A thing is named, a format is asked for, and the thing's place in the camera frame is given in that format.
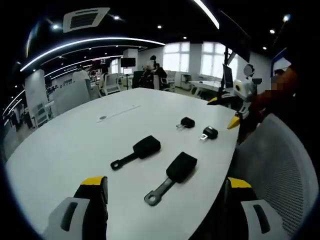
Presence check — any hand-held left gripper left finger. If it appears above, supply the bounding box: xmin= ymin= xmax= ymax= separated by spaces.
xmin=42 ymin=175 xmax=110 ymax=240

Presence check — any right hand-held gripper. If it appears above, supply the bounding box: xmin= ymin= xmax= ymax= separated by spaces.
xmin=206 ymin=79 xmax=259 ymax=131

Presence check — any monitor on black arm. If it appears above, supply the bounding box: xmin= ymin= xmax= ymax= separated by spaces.
xmin=217 ymin=44 xmax=238 ymax=99

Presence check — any grey mesh office chair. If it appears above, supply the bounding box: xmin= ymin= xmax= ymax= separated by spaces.
xmin=231 ymin=113 xmax=316 ymax=239

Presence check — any black monitor on stand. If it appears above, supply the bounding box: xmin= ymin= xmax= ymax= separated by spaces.
xmin=120 ymin=57 xmax=137 ymax=90

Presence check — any metal seat belt tongue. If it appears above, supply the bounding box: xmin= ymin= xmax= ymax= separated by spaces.
xmin=175 ymin=116 xmax=196 ymax=131
xmin=199 ymin=125 xmax=219 ymax=142

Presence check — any white office desk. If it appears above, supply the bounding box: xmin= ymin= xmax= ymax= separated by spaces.
xmin=188 ymin=79 xmax=224 ymax=97

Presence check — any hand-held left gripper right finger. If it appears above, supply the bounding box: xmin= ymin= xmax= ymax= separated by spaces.
xmin=224 ymin=176 xmax=289 ymax=240

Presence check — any ceiling air conditioner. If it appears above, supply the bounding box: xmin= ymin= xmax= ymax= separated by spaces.
xmin=62 ymin=7 xmax=111 ymax=34

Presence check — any black seat belt buckle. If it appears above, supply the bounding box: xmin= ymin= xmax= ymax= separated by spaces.
xmin=110 ymin=135 xmax=162 ymax=172
xmin=143 ymin=151 xmax=198 ymax=207

